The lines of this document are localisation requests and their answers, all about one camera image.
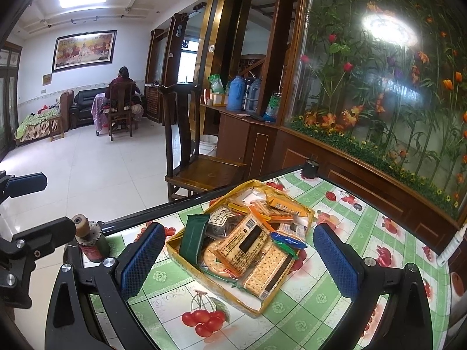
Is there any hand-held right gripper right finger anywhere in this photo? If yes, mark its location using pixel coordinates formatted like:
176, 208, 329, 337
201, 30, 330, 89
313, 222, 433, 350

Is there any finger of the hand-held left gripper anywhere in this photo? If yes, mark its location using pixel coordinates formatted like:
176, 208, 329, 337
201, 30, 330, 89
0, 171, 48, 205
0, 217, 77, 263

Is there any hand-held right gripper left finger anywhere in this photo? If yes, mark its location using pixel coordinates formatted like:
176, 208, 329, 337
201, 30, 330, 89
44, 222, 166, 350

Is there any large yellow packaging bag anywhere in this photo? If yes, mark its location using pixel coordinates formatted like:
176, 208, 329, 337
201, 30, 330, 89
166, 178, 315, 319

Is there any blue-edged cracker packet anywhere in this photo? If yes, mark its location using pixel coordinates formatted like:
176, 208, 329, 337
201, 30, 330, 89
269, 222, 308, 251

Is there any dark green wrapper packet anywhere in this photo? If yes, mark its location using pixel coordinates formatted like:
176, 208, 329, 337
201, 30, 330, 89
178, 212, 211, 270

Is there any yellow label cracker packet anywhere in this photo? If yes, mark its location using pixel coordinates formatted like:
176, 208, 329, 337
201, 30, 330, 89
263, 192, 306, 222

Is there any black patterned packet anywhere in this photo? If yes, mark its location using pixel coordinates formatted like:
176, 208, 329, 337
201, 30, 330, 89
205, 206, 246, 243

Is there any small orange cracker packet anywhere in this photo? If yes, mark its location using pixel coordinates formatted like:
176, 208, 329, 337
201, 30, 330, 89
228, 200, 254, 216
250, 200, 273, 224

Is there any large orange-edged cracker packet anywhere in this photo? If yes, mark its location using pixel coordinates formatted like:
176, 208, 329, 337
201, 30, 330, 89
207, 212, 277, 278

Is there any bench with green blanket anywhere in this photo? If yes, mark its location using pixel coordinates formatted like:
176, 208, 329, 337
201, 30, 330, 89
14, 107, 65, 147

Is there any brown armchair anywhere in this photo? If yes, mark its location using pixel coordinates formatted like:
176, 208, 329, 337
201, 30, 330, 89
57, 90, 74, 132

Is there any black round clamp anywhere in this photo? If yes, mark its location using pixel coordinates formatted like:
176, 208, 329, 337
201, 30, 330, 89
301, 157, 320, 180

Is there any black sofa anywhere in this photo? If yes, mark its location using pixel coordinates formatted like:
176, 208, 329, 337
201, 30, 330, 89
69, 88, 110, 130

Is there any table with pink cloth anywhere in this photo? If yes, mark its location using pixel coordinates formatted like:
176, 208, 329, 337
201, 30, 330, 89
91, 93, 111, 134

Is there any dark wooden chair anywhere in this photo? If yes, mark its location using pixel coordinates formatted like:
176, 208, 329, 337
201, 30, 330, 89
158, 83, 249, 203

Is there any white spray bottle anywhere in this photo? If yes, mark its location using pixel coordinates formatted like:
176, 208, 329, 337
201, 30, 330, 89
436, 222, 467, 267

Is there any wooden dining chair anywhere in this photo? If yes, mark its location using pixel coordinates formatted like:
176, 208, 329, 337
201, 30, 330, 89
107, 81, 138, 142

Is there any white bucket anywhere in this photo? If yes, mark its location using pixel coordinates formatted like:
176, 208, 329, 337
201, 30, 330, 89
199, 135, 219, 156

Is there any wooden cabinet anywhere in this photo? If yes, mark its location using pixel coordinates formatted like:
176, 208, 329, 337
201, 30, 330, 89
199, 102, 460, 256

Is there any clear plastic bottle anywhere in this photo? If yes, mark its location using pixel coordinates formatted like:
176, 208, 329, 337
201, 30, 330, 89
263, 93, 282, 123

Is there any grey thermos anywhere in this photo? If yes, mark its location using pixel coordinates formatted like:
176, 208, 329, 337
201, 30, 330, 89
248, 76, 264, 114

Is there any artificial flower glass display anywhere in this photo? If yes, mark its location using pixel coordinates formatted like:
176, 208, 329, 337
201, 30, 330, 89
284, 0, 467, 221

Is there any blue thermos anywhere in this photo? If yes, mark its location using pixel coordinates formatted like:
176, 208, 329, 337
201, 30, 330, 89
225, 75, 245, 112

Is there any green bag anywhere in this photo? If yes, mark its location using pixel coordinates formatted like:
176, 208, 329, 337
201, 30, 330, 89
208, 73, 226, 95

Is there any gold trimmed wooden pillar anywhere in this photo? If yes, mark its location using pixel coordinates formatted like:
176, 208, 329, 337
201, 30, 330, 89
193, 0, 257, 93

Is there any framed wall painting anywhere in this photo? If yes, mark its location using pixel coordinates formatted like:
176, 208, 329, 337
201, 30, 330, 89
51, 30, 118, 74

